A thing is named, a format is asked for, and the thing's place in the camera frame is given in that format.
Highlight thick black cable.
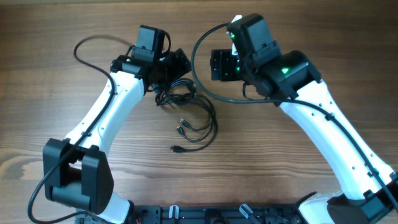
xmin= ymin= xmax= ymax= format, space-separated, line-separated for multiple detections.
xmin=154 ymin=77 xmax=219 ymax=154

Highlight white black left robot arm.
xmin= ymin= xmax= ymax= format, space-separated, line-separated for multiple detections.
xmin=39 ymin=26 xmax=190 ymax=223

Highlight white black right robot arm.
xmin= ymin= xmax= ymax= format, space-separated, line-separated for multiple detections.
xmin=210 ymin=14 xmax=397 ymax=223

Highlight black right camera cable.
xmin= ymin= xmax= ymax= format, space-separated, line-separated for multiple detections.
xmin=190 ymin=22 xmax=398 ymax=212

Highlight black camera cable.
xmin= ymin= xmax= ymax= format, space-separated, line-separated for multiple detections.
xmin=190 ymin=22 xmax=398 ymax=212
xmin=27 ymin=34 xmax=172 ymax=224

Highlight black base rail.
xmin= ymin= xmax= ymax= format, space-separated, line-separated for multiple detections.
xmin=77 ymin=203 xmax=302 ymax=224

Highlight black left camera cable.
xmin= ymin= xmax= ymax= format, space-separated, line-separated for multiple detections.
xmin=27 ymin=34 xmax=172 ymax=224

